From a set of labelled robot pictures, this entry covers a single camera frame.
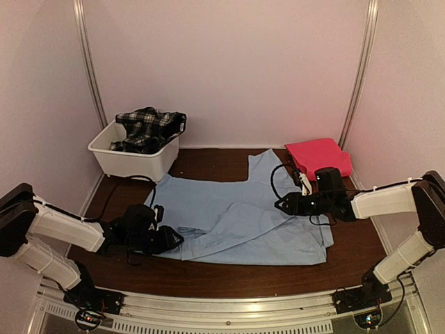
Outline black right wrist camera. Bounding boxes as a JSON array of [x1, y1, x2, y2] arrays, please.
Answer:
[[315, 167, 345, 191]]

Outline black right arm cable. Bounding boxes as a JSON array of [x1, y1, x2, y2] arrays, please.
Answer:
[[270, 163, 307, 199]]

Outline left aluminium frame post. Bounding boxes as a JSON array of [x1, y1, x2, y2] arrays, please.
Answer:
[[72, 0, 108, 129]]

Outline pink trousers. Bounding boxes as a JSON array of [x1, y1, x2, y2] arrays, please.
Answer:
[[284, 138, 353, 181]]

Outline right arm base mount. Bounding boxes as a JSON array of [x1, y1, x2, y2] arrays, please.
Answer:
[[332, 273, 392, 330]]

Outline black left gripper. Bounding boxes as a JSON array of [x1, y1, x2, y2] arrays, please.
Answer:
[[127, 225, 184, 255]]

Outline right aluminium frame post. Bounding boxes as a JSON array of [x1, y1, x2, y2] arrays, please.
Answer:
[[335, 0, 380, 150]]

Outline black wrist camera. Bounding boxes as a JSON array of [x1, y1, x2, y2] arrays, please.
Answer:
[[315, 167, 345, 191], [123, 204, 164, 230]]

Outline light blue shirt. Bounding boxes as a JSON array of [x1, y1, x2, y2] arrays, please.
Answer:
[[145, 150, 334, 266]]

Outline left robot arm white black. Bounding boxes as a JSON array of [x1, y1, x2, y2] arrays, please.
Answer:
[[1, 183, 184, 309]]

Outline black white plaid garment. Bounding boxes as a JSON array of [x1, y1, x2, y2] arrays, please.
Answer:
[[110, 106, 187, 154]]

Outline front aluminium rail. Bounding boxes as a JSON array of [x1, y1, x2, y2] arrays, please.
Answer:
[[27, 274, 428, 334]]

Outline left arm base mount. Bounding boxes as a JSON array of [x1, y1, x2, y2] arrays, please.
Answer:
[[60, 280, 124, 332]]

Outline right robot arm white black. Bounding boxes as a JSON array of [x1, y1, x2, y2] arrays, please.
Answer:
[[274, 168, 444, 308]]

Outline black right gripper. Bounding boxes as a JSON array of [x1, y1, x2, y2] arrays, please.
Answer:
[[275, 193, 333, 217]]

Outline aluminium frame post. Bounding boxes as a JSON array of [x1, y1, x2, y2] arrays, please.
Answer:
[[335, 0, 380, 150], [72, 0, 108, 129]]

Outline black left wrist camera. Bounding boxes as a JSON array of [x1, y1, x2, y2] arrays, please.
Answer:
[[123, 204, 164, 230]]

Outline white plastic laundry bin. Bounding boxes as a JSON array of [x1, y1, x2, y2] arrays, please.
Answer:
[[88, 121, 179, 182]]

